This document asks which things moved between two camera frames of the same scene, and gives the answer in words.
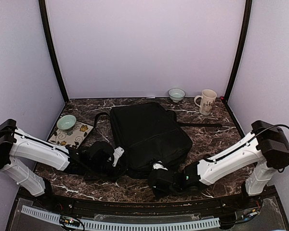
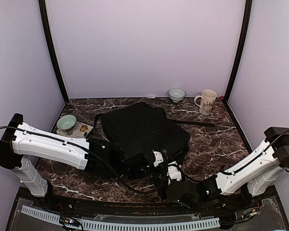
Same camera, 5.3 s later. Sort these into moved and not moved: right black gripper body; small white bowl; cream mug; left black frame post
Moved: right black gripper body
Not moved: left black frame post; small white bowl; cream mug
